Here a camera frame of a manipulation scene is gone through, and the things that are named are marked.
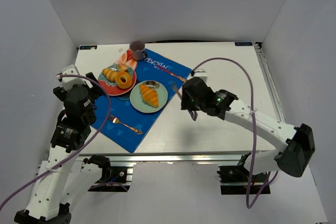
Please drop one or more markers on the left black corner label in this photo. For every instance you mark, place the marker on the left black corner label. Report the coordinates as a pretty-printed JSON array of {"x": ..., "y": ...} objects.
[{"x": 88, "y": 47}]

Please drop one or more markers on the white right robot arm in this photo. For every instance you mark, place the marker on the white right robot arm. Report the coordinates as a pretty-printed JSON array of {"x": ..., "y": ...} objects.
[{"x": 293, "y": 145}]

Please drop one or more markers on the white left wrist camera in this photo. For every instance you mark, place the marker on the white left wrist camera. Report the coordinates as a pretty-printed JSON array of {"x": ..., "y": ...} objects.
[{"x": 69, "y": 77}]

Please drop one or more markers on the purple mug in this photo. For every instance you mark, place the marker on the purple mug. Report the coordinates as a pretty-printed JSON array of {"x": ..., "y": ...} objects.
[{"x": 138, "y": 50}]

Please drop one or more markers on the right black corner label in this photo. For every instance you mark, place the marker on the right black corner label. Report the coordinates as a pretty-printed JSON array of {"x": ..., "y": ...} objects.
[{"x": 243, "y": 43}]

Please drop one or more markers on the gold fork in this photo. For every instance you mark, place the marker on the gold fork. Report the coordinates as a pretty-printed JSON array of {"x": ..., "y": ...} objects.
[{"x": 115, "y": 120}]

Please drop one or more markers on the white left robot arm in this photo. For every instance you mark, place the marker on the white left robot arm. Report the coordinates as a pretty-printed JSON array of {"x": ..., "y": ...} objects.
[{"x": 53, "y": 199}]

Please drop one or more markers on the black corner label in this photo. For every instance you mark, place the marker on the black corner label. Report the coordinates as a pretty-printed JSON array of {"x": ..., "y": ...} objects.
[
  {"x": 243, "y": 43},
  {"x": 88, "y": 47}
]

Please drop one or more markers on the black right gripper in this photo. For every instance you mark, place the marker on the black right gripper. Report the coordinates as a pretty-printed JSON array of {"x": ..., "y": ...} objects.
[{"x": 187, "y": 98}]

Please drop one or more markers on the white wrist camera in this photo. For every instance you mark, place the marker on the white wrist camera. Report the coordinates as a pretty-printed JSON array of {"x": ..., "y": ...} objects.
[
  {"x": 201, "y": 73},
  {"x": 69, "y": 77}
]

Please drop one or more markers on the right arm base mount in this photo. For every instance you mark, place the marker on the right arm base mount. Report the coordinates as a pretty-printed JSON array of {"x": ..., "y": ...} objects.
[{"x": 234, "y": 181}]

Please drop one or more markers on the aluminium table frame rail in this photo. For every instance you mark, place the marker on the aluminium table frame rail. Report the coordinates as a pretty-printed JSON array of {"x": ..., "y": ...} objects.
[{"x": 273, "y": 98}]

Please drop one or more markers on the orange donut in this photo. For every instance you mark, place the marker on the orange donut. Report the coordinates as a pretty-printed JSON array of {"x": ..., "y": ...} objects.
[{"x": 123, "y": 80}]

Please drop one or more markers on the long bread roll front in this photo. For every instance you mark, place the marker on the long bread roll front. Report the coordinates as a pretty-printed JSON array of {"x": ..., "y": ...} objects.
[{"x": 149, "y": 95}]

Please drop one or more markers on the metal tongs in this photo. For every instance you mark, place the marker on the metal tongs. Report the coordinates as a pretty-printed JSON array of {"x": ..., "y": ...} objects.
[{"x": 193, "y": 114}]

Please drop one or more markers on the long bread roll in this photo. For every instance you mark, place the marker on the long bread roll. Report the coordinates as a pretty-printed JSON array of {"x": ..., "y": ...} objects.
[
  {"x": 109, "y": 74},
  {"x": 149, "y": 95}
]

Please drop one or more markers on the green flower plate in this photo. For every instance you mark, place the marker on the green flower plate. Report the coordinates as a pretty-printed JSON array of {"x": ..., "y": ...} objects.
[{"x": 139, "y": 105}]

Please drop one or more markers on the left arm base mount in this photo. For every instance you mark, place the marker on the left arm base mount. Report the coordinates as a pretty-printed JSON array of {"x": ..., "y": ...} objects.
[{"x": 117, "y": 178}]

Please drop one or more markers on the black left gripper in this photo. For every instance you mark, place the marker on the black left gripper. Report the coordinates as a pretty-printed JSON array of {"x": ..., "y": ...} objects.
[{"x": 76, "y": 87}]

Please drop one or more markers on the long bread roll back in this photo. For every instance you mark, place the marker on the long bread roll back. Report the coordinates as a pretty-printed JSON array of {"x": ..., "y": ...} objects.
[{"x": 109, "y": 74}]

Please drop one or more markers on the red patterned plate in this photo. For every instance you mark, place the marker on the red patterned plate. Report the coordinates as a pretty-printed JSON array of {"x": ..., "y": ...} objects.
[{"x": 112, "y": 88}]

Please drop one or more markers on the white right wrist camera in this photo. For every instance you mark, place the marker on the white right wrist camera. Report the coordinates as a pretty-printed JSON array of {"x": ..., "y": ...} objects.
[{"x": 201, "y": 73}]

